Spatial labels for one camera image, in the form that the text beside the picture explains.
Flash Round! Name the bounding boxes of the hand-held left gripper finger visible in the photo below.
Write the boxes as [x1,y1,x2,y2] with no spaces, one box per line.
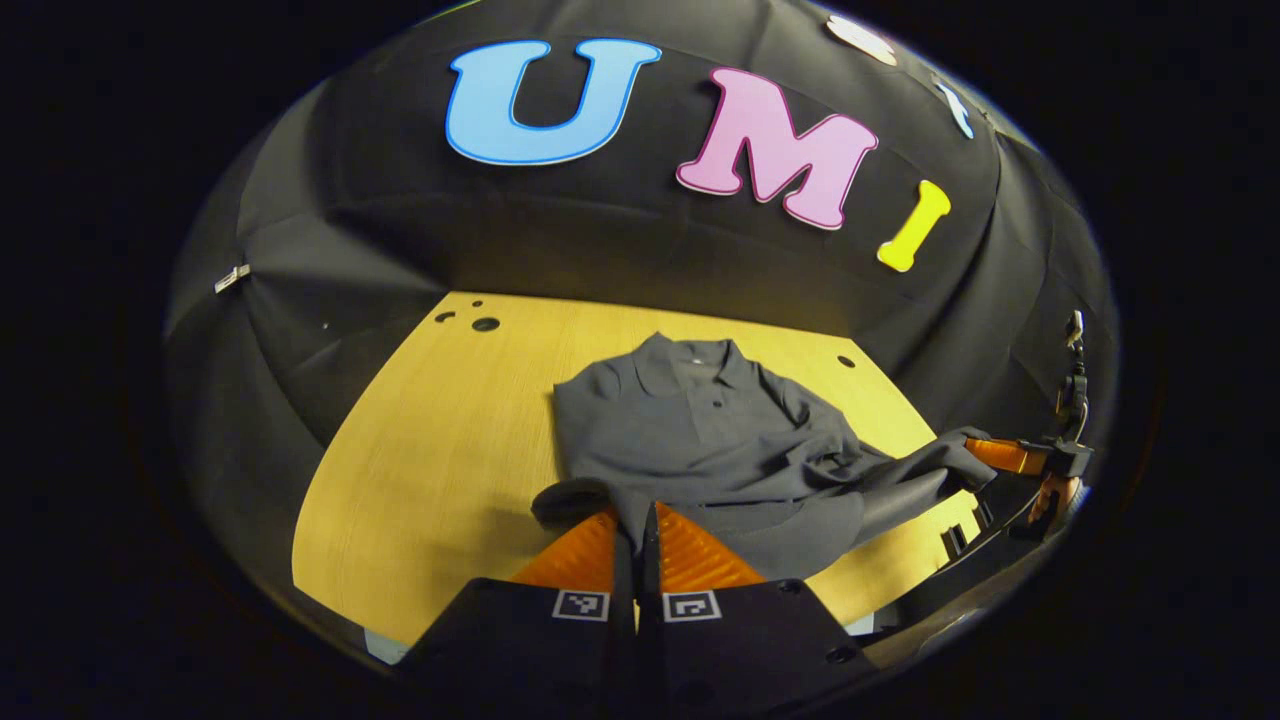
[640,500,881,720]
[395,505,637,720]

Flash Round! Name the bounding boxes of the gray polo shirt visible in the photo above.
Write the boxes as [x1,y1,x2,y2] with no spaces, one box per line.
[530,333,999,583]

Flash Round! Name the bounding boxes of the black backdrop cloth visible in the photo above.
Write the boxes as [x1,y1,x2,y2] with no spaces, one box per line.
[163,0,1121,621]

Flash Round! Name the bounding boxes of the black clamp mount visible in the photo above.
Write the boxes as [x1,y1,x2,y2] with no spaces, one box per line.
[1056,310,1091,443]

